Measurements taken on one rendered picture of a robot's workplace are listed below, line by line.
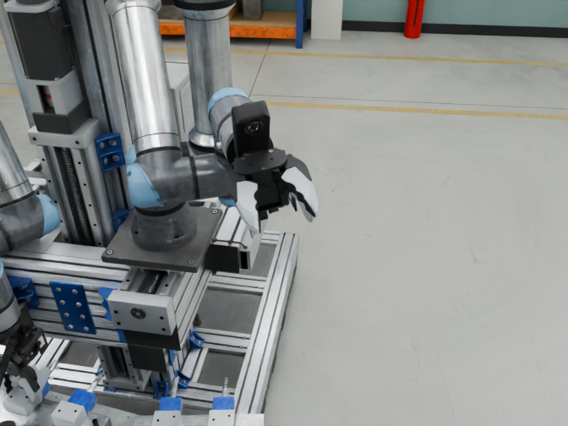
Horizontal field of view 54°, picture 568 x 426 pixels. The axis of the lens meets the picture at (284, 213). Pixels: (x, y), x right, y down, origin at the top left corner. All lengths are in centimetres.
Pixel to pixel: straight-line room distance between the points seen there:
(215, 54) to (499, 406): 176
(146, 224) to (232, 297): 112
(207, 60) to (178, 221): 37
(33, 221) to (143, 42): 40
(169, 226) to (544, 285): 210
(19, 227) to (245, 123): 57
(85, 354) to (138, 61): 147
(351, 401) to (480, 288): 92
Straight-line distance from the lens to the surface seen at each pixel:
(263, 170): 72
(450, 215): 325
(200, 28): 109
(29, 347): 116
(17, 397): 125
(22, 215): 113
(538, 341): 267
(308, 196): 67
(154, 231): 126
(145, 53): 98
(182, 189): 92
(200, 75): 113
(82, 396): 122
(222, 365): 210
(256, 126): 70
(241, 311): 227
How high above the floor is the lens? 184
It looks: 36 degrees down
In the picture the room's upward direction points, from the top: straight up
